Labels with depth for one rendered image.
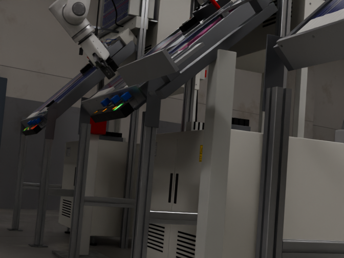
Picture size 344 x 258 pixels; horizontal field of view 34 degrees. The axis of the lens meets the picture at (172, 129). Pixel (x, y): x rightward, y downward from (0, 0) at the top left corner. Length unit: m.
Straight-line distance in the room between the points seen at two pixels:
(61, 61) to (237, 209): 4.35
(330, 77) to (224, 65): 7.69
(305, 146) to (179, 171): 0.50
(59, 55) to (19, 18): 0.55
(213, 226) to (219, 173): 0.15
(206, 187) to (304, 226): 0.67
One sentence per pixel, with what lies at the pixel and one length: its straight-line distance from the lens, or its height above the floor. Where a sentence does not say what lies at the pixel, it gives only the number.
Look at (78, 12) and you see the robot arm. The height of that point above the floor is 0.96.
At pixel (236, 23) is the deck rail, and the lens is 2.09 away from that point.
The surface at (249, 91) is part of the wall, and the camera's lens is 7.87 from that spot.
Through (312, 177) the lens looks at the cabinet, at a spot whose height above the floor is 0.47.
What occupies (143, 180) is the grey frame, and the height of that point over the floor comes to 0.42.
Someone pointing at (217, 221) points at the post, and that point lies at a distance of 1.65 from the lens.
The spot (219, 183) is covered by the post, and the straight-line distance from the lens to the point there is 1.64.
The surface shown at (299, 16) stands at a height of 1.09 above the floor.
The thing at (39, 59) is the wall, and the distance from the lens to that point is 6.04.
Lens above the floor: 0.43
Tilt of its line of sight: 5 degrees up
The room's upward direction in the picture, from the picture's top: 5 degrees clockwise
